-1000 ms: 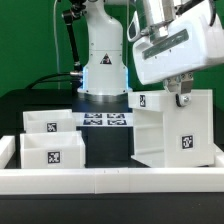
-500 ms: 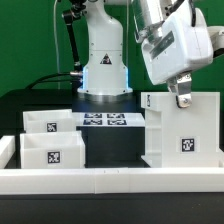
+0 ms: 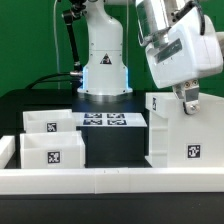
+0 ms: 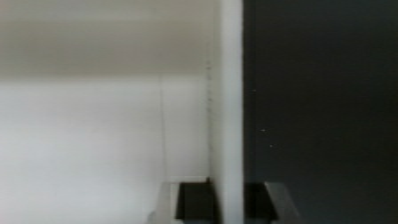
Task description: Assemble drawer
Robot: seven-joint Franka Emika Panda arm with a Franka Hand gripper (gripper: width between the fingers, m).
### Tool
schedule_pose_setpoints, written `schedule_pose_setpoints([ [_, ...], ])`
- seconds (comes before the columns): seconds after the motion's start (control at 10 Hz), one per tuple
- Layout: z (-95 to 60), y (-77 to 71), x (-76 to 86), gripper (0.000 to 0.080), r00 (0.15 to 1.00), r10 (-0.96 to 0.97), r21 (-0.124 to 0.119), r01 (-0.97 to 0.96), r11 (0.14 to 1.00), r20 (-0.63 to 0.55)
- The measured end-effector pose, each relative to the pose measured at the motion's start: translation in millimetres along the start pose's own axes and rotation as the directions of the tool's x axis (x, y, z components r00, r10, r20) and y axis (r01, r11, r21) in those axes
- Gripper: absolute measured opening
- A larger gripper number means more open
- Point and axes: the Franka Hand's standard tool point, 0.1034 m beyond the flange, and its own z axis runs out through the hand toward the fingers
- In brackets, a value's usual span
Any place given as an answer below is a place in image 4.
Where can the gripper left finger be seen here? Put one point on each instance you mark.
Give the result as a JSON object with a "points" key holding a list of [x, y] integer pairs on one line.
{"points": [[187, 204]]}

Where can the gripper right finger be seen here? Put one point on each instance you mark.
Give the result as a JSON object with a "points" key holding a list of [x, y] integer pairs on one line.
{"points": [[268, 204]]}

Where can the white drawer cabinet box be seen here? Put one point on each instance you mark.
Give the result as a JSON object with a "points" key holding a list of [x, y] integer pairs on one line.
{"points": [[121, 109]]}

